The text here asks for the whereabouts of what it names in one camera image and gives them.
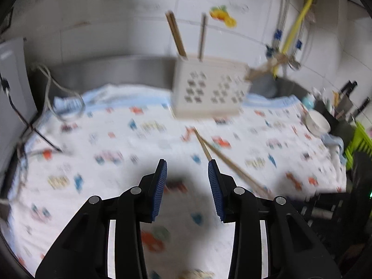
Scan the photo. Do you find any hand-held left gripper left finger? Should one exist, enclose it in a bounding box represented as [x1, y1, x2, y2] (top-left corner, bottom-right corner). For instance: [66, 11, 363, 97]
[35, 159, 168, 279]

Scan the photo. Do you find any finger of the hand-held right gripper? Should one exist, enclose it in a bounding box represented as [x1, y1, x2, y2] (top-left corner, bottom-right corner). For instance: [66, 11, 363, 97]
[286, 192, 350, 227]

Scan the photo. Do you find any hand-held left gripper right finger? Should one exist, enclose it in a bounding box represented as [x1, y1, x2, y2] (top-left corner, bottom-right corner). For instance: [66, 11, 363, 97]
[207, 159, 340, 279]

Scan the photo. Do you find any cream plastic chopstick holder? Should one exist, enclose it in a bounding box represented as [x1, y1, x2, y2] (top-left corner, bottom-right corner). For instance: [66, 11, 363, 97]
[170, 57, 252, 120]

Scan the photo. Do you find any light blue towel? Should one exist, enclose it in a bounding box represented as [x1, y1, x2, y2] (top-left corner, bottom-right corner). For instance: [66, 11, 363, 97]
[321, 134, 347, 164]

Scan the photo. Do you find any green dish rack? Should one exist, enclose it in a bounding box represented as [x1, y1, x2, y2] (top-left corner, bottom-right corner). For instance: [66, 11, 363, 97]
[345, 121, 372, 171]

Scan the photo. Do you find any white printed cloth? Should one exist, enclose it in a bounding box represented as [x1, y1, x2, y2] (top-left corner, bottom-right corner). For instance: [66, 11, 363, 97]
[6, 83, 348, 279]

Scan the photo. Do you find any black utensil container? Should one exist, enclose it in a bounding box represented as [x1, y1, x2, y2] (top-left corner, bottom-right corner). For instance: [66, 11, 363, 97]
[317, 99, 354, 140]

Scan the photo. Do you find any white ceramic bowl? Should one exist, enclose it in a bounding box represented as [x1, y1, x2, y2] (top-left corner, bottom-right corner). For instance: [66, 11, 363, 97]
[304, 110, 331, 137]

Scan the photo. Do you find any blue and white bottle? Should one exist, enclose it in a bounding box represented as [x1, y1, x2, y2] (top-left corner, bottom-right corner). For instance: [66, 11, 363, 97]
[302, 94, 316, 110]

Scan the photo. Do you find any stainless steel backsplash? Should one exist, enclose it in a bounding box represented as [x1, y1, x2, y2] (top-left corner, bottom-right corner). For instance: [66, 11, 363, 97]
[29, 55, 309, 99]

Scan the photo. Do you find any metal water valve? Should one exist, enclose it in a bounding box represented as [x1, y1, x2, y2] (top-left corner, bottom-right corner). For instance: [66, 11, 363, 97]
[266, 45, 302, 71]

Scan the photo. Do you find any grey box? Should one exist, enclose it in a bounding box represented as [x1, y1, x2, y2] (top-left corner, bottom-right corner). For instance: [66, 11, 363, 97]
[0, 38, 39, 175]

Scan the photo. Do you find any black cable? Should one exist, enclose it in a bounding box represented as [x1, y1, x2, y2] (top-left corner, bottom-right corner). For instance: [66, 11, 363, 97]
[0, 76, 63, 153]

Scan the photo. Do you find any braided metal hose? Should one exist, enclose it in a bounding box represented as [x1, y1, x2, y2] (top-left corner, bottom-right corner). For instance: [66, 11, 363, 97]
[273, 0, 292, 53]
[296, 20, 305, 53]

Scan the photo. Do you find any orange fruit wall sticker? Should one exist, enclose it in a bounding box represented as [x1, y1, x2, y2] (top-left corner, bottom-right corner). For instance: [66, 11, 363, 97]
[210, 5, 237, 28]

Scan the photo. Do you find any yellow hose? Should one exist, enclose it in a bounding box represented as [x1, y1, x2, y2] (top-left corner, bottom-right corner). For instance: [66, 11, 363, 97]
[280, 0, 317, 54]

